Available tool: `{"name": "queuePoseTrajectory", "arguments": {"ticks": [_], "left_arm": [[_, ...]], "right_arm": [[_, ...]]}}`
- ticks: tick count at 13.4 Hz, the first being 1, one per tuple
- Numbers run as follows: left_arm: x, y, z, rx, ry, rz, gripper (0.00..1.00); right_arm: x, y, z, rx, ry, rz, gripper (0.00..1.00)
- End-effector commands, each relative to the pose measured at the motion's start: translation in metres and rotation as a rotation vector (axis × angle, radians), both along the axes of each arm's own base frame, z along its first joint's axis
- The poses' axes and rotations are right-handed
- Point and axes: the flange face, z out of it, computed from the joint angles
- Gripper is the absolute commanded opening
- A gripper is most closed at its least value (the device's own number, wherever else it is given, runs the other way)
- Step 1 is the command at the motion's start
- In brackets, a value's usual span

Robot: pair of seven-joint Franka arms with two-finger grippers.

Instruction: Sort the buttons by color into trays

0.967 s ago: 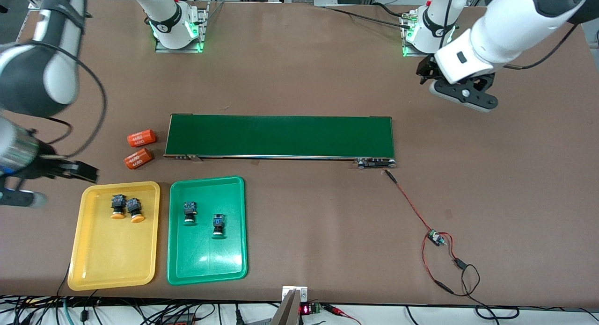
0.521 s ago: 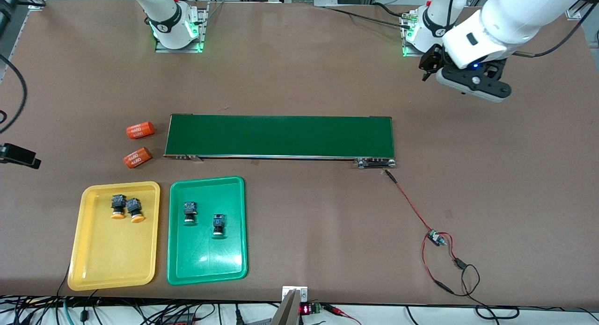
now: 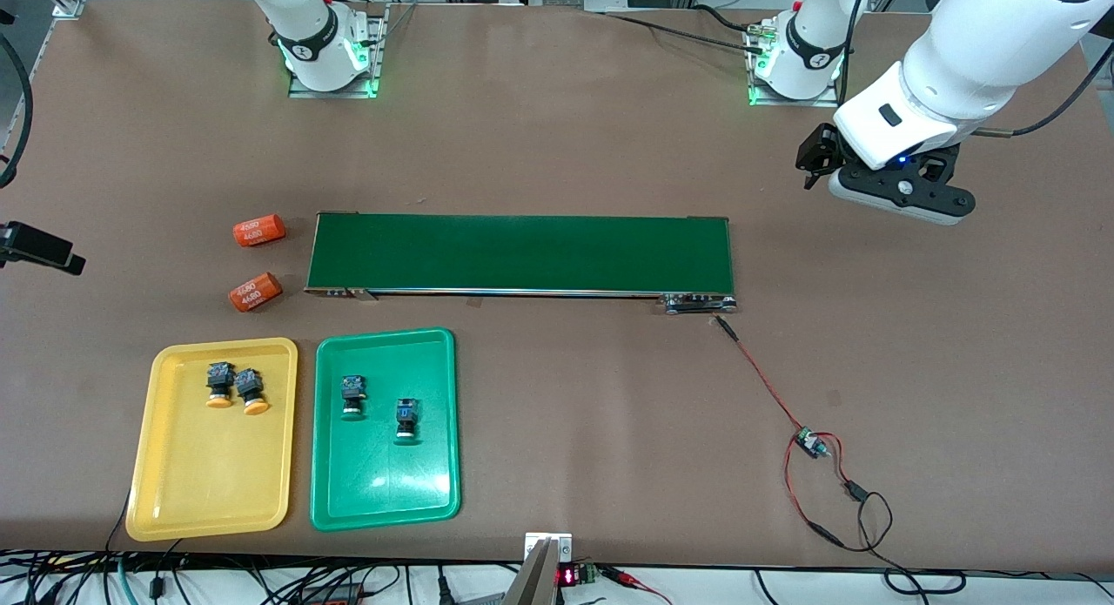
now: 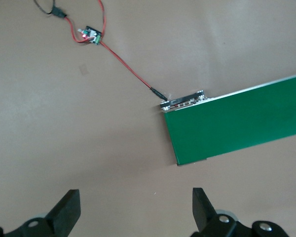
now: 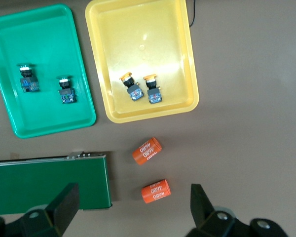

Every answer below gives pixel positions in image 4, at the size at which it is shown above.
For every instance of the green conveyor belt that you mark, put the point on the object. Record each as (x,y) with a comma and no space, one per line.
(232,123)

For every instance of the small blue controller board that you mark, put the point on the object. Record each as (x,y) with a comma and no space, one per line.
(92,34)

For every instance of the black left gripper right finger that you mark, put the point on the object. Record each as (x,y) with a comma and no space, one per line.
(207,217)

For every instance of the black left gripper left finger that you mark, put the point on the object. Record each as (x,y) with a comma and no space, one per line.
(61,217)

